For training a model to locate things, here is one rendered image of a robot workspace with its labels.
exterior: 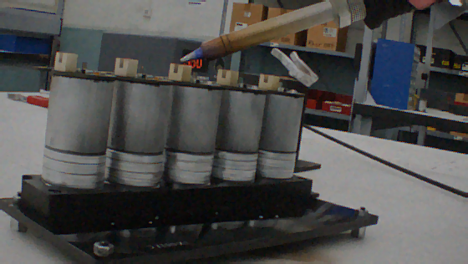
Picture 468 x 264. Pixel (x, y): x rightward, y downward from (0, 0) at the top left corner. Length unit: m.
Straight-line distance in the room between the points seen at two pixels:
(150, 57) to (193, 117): 0.57
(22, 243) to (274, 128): 0.13
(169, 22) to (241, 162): 5.49
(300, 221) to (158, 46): 0.57
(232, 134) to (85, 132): 0.08
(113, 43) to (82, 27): 5.52
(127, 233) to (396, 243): 0.14
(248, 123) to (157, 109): 0.05
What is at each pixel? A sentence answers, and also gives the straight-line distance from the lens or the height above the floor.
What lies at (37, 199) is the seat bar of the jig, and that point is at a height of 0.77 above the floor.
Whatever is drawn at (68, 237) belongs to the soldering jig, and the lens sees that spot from 0.20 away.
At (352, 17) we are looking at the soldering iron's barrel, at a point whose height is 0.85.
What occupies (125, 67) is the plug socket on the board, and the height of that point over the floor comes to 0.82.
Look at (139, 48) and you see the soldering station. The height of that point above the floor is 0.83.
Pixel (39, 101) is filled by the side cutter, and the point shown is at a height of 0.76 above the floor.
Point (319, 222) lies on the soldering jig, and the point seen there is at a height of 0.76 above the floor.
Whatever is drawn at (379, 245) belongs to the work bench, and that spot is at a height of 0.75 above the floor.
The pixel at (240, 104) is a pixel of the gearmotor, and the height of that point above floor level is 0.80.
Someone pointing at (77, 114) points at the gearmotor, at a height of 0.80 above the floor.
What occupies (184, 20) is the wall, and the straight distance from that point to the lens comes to 5.68.
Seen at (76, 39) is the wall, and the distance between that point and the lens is 6.41.
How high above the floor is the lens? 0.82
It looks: 6 degrees down
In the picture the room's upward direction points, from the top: 8 degrees clockwise
